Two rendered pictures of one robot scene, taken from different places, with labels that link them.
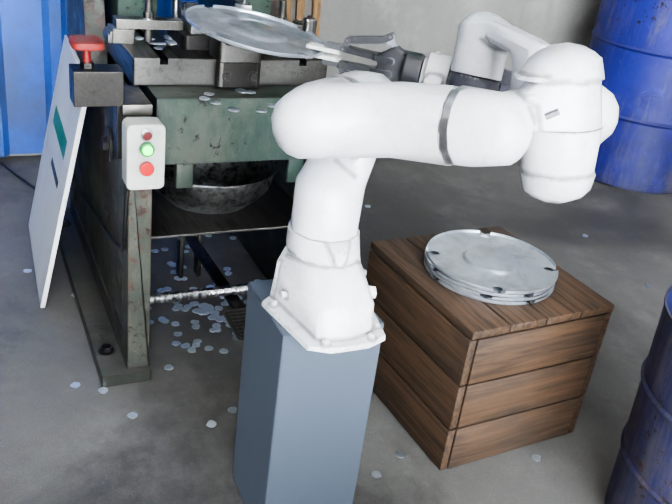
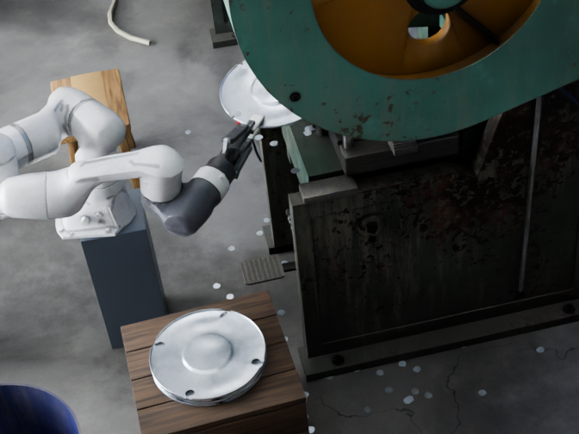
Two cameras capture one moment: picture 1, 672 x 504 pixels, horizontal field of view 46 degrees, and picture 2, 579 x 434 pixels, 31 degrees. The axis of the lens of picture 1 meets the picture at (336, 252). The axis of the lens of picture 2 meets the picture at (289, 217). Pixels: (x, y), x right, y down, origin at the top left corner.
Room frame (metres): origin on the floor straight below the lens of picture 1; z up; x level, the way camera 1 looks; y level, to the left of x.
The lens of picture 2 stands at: (2.38, -1.89, 2.38)
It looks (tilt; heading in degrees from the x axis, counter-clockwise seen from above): 42 degrees down; 110
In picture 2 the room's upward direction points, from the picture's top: 6 degrees counter-clockwise
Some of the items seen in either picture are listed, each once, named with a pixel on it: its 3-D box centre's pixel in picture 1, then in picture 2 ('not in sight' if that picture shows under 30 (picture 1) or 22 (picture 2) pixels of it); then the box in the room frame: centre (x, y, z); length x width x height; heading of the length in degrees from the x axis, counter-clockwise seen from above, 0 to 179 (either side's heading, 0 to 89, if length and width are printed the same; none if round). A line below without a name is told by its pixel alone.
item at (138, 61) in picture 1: (215, 55); (377, 105); (1.86, 0.34, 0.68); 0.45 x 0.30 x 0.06; 118
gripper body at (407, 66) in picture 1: (399, 68); (224, 165); (1.57, -0.08, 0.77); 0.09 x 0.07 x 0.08; 80
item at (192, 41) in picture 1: (216, 35); not in sight; (1.86, 0.35, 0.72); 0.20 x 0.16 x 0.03; 118
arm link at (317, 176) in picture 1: (345, 150); (99, 145); (1.19, 0.01, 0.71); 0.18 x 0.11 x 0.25; 150
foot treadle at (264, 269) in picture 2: (220, 280); (339, 257); (1.74, 0.28, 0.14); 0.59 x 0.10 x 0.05; 28
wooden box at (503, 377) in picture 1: (472, 337); (217, 403); (1.57, -0.34, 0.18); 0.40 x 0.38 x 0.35; 31
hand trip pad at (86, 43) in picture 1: (86, 58); not in sight; (1.50, 0.53, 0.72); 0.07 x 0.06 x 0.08; 28
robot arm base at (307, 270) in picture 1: (329, 277); (90, 198); (1.13, 0.01, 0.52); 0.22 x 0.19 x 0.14; 27
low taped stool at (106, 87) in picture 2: not in sight; (98, 139); (0.79, 0.66, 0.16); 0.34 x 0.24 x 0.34; 119
